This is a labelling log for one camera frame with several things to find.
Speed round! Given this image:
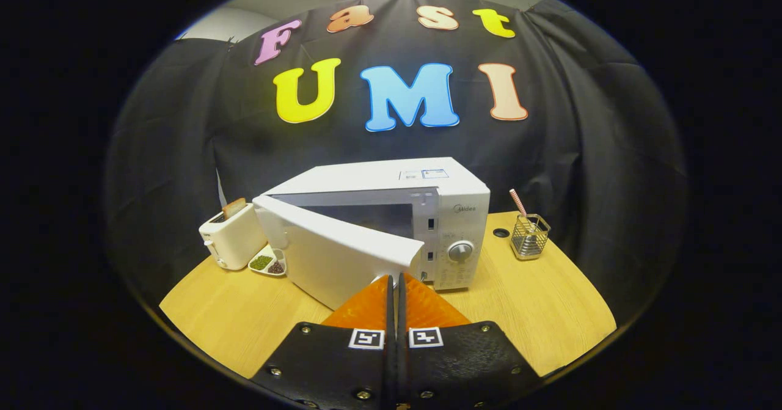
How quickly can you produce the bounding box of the black backdrop cloth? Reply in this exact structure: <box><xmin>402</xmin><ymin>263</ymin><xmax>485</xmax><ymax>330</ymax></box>
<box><xmin>104</xmin><ymin>0</ymin><xmax>688</xmax><ymax>331</ymax></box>

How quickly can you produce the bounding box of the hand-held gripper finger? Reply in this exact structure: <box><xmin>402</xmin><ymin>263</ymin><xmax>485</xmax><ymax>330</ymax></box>
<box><xmin>252</xmin><ymin>274</ymin><xmax>398</xmax><ymax>410</ymax></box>
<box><xmin>397</xmin><ymin>273</ymin><xmax>543</xmax><ymax>410</ymax></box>

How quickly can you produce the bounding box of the white divided snack dish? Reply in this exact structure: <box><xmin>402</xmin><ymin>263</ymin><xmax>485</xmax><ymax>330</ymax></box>
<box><xmin>247</xmin><ymin>244</ymin><xmax>288</xmax><ymax>277</ymax></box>

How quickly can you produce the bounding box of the wire mesh utensil holder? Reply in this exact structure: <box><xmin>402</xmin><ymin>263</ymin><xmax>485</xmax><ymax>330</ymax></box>
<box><xmin>510</xmin><ymin>213</ymin><xmax>552</xmax><ymax>261</ymax></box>

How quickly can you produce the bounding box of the white microwave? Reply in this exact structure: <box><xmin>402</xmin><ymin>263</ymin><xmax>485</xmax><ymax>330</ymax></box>
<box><xmin>252</xmin><ymin>156</ymin><xmax>491</xmax><ymax>311</ymax></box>

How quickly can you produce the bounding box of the white toaster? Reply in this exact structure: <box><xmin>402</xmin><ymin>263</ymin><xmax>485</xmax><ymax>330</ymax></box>
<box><xmin>199</xmin><ymin>202</ymin><xmax>268</xmax><ymax>271</ymax></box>

